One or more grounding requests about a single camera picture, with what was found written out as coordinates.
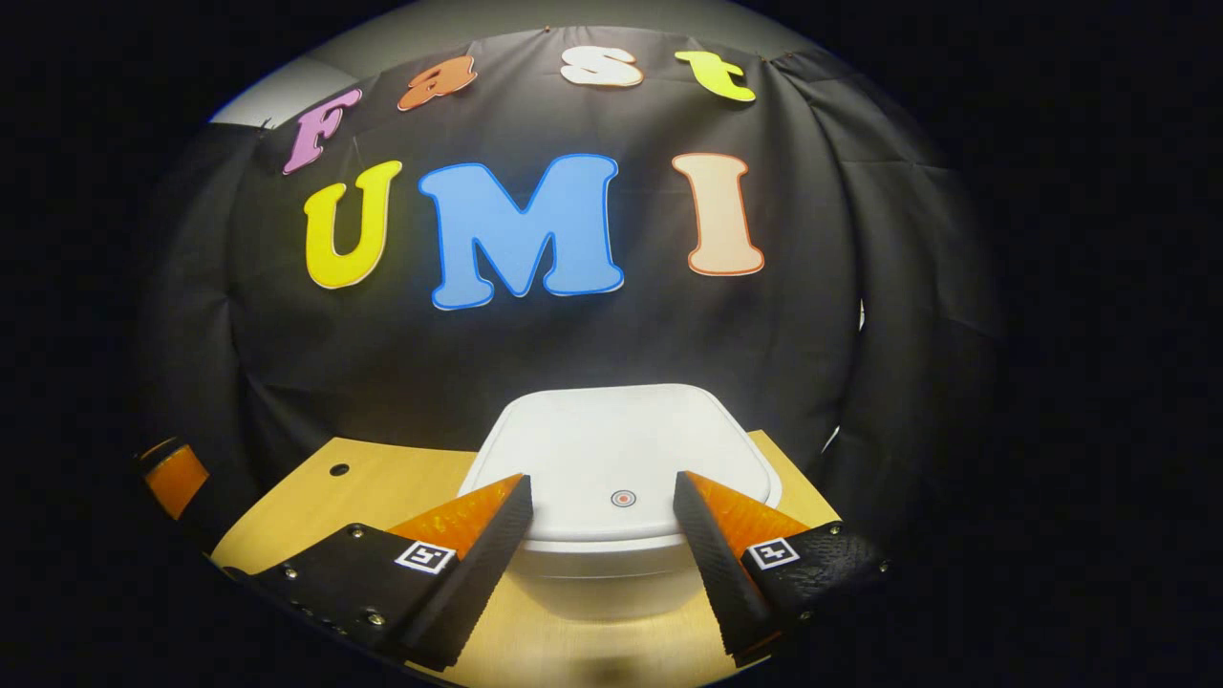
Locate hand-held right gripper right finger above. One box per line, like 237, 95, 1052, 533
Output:
673, 470, 894, 668

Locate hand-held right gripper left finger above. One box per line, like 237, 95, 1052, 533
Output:
225, 473, 534, 673

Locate white desktop garbage bin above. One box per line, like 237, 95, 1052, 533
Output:
457, 384, 783, 622

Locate wooden desktop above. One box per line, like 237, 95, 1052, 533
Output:
210, 430, 842, 688

